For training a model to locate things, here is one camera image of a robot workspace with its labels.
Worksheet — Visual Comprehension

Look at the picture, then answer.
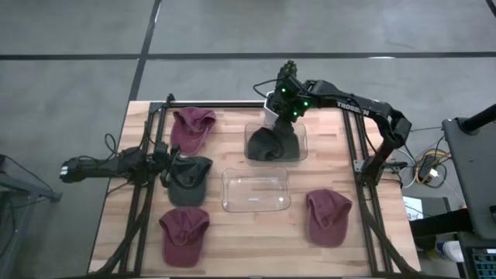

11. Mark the black cart beam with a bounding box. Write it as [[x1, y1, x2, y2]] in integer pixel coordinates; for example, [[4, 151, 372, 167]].
[[409, 208, 474, 238]]

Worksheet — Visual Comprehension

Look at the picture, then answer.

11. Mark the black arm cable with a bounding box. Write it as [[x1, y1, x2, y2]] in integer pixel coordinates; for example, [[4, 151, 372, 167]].
[[253, 78, 281, 100], [103, 133, 150, 164]]

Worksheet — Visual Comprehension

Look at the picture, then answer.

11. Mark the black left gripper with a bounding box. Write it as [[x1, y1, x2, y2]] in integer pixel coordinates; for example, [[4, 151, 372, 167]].
[[149, 141, 181, 188]]

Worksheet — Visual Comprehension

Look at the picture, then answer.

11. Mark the black pole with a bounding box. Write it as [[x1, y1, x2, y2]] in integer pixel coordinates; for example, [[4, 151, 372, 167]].
[[460, 102, 496, 133]]

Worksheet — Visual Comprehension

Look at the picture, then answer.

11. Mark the black aluminium table frame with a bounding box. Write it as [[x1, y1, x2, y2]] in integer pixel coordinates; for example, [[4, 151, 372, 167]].
[[89, 92, 422, 278]]

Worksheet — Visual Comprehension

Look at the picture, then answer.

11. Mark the white plastic bottle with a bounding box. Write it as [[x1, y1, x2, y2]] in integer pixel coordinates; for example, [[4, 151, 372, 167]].
[[433, 239, 465, 264]]

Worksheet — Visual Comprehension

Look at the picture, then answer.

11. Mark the white paper sheet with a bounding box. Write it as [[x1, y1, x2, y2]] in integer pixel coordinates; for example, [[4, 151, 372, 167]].
[[401, 195, 426, 222]]

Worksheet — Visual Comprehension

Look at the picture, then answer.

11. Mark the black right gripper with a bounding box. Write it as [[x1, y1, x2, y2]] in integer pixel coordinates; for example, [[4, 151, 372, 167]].
[[269, 73, 312, 133]]

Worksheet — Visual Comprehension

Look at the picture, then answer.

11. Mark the clear plastic bin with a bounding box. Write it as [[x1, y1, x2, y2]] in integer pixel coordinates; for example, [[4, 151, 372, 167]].
[[220, 166, 292, 213], [243, 120, 309, 163]]

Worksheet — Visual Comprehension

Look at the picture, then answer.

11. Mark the maroon baseball cap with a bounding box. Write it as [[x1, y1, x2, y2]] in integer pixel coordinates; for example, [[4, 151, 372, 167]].
[[158, 206, 211, 269], [170, 106, 217, 157], [305, 188, 353, 248]]

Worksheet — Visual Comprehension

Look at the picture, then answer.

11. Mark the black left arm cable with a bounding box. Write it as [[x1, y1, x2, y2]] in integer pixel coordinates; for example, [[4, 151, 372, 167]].
[[103, 133, 150, 164]]

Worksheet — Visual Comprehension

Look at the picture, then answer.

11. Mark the black keyboard device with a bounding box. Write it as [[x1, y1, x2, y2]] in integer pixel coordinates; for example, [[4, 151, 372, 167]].
[[469, 247, 496, 279]]

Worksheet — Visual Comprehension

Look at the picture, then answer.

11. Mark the black baseball cap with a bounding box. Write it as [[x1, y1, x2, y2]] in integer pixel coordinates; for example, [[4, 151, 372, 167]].
[[246, 118, 301, 163]]

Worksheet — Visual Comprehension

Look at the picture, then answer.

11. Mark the dark grey baseball cap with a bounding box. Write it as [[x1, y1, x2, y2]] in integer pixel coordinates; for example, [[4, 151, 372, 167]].
[[166, 154, 214, 208]]

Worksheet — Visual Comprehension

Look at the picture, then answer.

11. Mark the yellow floor cable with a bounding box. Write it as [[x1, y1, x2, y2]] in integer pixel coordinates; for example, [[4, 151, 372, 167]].
[[415, 152, 453, 185]]

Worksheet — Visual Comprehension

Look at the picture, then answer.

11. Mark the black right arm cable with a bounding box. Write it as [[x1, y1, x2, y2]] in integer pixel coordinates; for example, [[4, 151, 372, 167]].
[[253, 78, 281, 100]]

